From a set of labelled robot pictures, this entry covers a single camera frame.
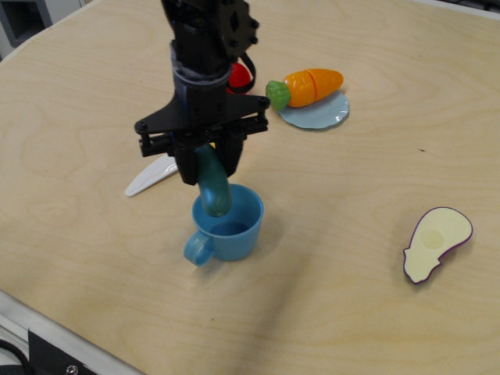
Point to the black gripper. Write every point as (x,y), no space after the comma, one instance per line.
(200,112)

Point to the dark green toy cucumber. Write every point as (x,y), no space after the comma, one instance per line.
(212,182)

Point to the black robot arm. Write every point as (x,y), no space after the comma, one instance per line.
(209,37)

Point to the blue plastic cup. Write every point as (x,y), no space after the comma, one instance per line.
(230,237)

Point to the orange toy carrot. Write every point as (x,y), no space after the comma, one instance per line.
(303,88)

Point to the light blue toy plate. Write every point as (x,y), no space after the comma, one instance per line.
(329,112)

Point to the grey box in background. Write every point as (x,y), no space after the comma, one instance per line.
(22,19)

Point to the toy eggplant half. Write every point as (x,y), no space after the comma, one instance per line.
(438,231)

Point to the yellow handled toy knife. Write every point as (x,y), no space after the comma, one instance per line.
(158,170)

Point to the aluminium table frame rail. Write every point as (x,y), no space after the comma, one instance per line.
(17,319)

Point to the black corner bracket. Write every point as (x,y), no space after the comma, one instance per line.
(46,358)

